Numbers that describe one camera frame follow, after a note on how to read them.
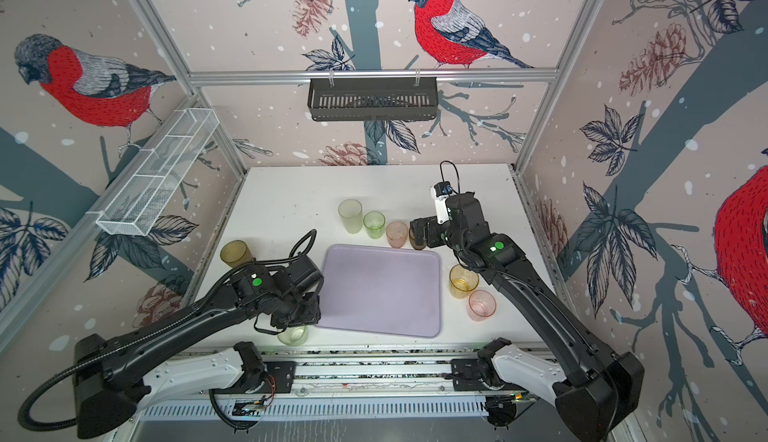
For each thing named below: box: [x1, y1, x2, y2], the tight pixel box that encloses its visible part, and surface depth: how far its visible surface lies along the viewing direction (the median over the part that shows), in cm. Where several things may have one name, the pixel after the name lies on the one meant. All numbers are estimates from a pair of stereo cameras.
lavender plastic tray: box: [315, 245, 442, 338], surface depth 92 cm
